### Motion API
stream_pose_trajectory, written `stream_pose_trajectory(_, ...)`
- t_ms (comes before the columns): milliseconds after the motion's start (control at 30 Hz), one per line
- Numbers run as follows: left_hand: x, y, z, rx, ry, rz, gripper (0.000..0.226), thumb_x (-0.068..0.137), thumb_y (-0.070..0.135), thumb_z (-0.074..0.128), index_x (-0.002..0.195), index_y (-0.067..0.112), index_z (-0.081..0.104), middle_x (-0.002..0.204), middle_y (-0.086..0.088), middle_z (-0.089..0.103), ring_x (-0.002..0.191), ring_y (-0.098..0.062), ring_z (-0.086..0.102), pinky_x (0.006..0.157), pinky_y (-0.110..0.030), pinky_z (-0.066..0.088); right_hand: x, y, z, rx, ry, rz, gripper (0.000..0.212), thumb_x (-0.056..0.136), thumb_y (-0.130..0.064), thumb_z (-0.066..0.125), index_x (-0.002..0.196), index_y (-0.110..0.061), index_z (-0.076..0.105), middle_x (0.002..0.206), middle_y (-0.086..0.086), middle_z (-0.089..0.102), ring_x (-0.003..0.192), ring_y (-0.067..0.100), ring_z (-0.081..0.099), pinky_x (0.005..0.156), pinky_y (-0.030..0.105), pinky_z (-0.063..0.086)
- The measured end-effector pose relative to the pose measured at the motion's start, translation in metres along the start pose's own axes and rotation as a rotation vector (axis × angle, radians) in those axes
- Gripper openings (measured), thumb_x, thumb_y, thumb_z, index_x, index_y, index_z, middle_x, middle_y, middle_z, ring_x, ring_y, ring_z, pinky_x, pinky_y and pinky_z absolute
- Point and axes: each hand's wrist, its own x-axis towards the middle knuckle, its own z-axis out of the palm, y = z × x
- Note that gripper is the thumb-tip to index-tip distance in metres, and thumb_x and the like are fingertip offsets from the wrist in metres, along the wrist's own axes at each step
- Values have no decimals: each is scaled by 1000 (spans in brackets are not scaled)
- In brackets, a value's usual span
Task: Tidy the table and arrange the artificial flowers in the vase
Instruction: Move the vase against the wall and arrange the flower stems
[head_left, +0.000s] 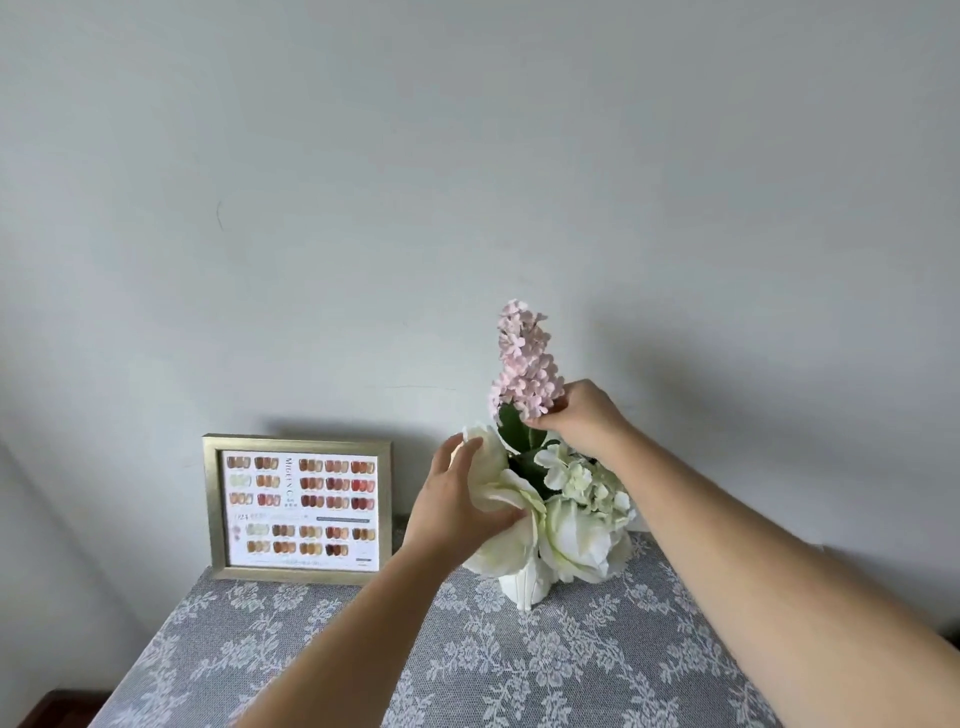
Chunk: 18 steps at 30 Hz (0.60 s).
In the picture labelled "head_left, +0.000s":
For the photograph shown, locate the person's right hand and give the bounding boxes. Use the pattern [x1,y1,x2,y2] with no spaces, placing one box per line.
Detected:
[523,378,640,463]

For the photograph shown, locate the person's left hand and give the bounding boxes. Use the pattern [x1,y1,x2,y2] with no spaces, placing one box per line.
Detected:
[399,432,531,565]

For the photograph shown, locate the large white artificial rose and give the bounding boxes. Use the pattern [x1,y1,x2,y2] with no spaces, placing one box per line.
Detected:
[459,425,550,579]

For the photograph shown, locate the pink artificial flower stem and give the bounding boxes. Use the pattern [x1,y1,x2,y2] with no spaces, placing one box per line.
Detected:
[489,300,573,430]

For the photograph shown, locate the person's right forearm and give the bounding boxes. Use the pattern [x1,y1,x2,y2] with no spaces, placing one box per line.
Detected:
[600,427,960,728]

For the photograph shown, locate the person's left forearm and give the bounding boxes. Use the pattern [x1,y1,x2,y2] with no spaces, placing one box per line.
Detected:
[228,536,470,728]

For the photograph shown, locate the green artificial leaves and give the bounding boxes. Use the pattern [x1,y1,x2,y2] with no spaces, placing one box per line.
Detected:
[495,401,558,498]

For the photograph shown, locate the white artificial hydrangea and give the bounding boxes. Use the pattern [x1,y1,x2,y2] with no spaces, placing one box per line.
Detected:
[534,441,639,526]

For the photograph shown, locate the white ribbed vase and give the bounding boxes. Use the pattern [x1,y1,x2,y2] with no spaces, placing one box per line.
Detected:
[498,556,558,611]

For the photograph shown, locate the grey lace floral tablecloth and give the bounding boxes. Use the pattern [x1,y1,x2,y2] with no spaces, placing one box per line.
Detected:
[88,516,786,728]

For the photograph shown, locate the nail colour sample chart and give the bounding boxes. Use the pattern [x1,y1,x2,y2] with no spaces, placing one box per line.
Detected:
[220,449,379,570]

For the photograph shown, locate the gold picture frame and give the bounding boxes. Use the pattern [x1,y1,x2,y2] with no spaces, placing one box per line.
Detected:
[201,432,394,587]

